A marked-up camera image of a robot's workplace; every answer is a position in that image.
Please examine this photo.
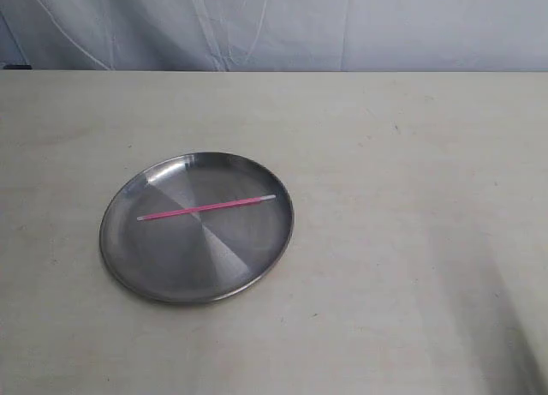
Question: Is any pink glow stick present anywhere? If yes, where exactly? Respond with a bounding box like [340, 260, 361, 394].
[136, 195, 277, 221]

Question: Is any round stainless steel plate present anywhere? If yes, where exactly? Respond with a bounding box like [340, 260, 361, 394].
[99, 152, 295, 305]

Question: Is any white backdrop cloth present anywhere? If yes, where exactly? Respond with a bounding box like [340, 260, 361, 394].
[1, 0, 547, 71]

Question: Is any small black background object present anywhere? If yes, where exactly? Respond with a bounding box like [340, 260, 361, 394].
[1, 63, 33, 70]

